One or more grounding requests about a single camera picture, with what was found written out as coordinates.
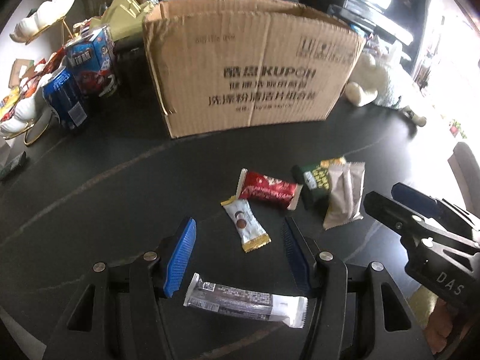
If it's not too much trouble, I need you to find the silver black snack bar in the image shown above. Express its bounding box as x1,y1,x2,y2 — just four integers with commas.
183,273,308,328

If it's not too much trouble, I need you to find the beige white candy packet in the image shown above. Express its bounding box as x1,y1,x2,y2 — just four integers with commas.
220,196,271,253

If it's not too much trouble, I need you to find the grey beige snack packet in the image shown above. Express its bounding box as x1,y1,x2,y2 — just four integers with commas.
323,162,365,230

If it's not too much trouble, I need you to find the dark green snack packet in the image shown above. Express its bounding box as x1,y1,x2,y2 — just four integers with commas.
291,157,346,210

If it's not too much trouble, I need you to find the red snack packet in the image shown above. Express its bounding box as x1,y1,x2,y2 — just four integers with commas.
235,168,304,211

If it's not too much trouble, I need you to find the grey chair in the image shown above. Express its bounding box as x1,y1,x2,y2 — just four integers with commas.
448,141,480,217

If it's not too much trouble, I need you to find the white plush sheep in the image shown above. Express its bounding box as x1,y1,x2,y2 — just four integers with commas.
344,47,427,128

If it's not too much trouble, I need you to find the black remote control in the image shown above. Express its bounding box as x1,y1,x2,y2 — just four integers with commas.
0,151,27,181

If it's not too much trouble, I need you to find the black piano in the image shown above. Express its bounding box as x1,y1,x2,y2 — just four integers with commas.
310,0,418,46

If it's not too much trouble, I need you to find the brown cardboard box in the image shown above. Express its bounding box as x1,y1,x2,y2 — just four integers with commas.
142,0,365,138

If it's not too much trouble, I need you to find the blue soda can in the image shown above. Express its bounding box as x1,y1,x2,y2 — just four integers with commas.
42,66,87,131

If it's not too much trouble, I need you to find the two-tier white shell tray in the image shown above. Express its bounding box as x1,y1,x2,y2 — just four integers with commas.
1,0,76,141

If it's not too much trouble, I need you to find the blue snack carton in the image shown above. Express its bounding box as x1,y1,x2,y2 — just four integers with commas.
65,25,118,98

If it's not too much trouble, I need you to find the small cardboard box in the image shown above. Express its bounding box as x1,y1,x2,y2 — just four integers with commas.
8,58,34,89

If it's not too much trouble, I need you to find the yellow mountain-shaped ornament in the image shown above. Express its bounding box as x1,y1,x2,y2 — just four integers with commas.
89,0,154,41

